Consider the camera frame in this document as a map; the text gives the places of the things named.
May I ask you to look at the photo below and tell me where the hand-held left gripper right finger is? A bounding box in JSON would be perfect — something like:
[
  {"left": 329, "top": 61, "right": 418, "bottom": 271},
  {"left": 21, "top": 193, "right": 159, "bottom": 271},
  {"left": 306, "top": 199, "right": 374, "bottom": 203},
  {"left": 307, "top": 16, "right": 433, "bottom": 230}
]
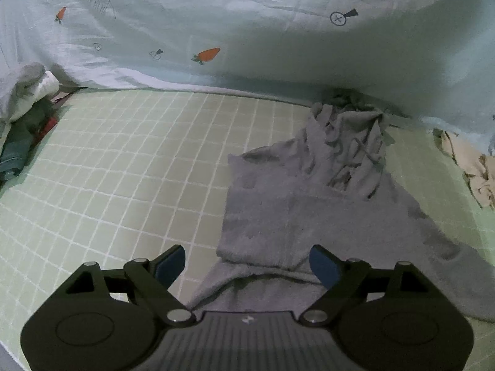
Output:
[{"left": 299, "top": 244, "right": 430, "bottom": 326}]

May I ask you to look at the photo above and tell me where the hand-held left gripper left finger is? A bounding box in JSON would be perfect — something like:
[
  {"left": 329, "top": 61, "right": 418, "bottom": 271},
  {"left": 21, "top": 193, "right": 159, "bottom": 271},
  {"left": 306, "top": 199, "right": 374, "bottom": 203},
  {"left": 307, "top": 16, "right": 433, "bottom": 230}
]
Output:
[{"left": 66, "top": 244, "right": 193, "bottom": 326}]

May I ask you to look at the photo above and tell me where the grey fleece hoodie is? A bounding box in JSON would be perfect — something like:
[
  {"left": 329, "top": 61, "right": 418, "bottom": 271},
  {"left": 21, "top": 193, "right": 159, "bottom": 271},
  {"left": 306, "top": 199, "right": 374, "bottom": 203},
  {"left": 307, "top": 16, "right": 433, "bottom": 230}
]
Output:
[{"left": 186, "top": 88, "right": 495, "bottom": 323}]

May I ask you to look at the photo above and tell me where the green checked bed sheet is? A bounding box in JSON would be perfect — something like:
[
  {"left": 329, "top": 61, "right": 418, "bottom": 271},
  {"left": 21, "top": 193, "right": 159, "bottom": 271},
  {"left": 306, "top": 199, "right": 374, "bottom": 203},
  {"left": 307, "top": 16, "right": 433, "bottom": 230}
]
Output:
[{"left": 0, "top": 87, "right": 495, "bottom": 360}]

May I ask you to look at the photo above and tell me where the beige crumpled cloth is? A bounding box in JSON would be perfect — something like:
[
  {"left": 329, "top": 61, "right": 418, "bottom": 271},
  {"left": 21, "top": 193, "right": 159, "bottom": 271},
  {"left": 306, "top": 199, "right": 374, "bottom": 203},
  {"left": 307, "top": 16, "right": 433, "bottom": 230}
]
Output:
[{"left": 433, "top": 127, "right": 495, "bottom": 210}]

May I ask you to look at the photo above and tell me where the red cloth item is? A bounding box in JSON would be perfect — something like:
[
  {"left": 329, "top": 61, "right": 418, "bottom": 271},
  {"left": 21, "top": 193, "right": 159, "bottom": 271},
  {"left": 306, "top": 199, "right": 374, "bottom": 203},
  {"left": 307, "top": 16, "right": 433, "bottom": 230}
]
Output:
[{"left": 41, "top": 116, "right": 63, "bottom": 137}]

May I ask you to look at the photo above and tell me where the dark green cloth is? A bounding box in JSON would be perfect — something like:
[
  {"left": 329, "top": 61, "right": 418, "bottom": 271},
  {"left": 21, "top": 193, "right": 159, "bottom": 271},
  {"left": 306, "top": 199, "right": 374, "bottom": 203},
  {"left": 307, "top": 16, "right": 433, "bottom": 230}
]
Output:
[{"left": 0, "top": 102, "right": 58, "bottom": 188}]

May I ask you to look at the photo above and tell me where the white crumpled cloth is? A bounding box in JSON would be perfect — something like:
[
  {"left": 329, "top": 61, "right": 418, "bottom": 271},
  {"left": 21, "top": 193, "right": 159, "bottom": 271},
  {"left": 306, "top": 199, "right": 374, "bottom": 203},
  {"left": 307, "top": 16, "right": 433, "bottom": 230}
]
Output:
[{"left": 0, "top": 62, "right": 61, "bottom": 124}]

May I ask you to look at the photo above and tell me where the light blue carrot-print quilt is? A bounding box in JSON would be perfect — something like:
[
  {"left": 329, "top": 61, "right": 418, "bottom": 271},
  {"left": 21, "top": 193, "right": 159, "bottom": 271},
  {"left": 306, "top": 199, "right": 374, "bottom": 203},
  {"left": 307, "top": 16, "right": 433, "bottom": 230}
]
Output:
[{"left": 0, "top": 0, "right": 495, "bottom": 155}]

